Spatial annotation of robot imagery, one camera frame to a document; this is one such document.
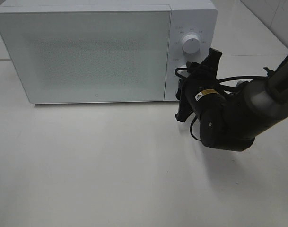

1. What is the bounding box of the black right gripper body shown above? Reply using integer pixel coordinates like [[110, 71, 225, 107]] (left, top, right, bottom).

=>
[[174, 47, 229, 147]]

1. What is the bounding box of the white timer knob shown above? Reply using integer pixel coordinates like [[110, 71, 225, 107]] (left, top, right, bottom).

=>
[[177, 64, 189, 79]]

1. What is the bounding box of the white microwave door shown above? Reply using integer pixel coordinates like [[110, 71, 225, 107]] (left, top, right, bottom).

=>
[[0, 11, 170, 104]]

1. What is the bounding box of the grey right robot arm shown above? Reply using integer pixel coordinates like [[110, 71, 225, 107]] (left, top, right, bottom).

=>
[[175, 48, 288, 151]]

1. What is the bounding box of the upper white power knob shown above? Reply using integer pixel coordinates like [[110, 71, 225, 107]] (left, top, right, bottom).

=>
[[182, 33, 201, 54]]

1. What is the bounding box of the white microwave oven body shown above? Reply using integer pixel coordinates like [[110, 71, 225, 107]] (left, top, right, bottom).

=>
[[0, 0, 218, 103]]

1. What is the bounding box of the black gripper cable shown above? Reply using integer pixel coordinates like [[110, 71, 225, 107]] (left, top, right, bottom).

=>
[[174, 61, 270, 140]]

